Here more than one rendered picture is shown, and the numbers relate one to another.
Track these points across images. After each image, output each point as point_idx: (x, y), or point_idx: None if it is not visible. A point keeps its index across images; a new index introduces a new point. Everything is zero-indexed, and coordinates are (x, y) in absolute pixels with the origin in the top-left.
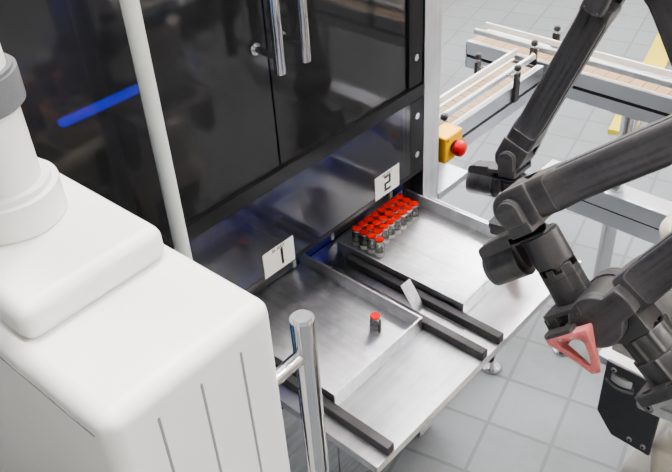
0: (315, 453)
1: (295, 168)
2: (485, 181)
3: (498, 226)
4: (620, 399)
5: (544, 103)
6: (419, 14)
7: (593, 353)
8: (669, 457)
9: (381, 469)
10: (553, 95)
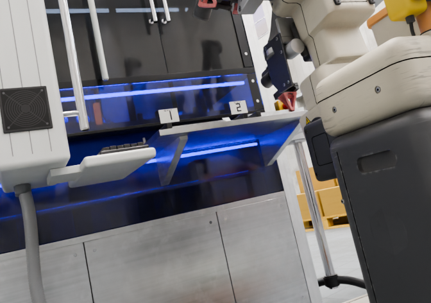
0: None
1: (176, 76)
2: (266, 74)
3: (276, 92)
4: (273, 63)
5: (274, 21)
6: (243, 36)
7: None
8: (303, 81)
9: (163, 134)
10: (276, 15)
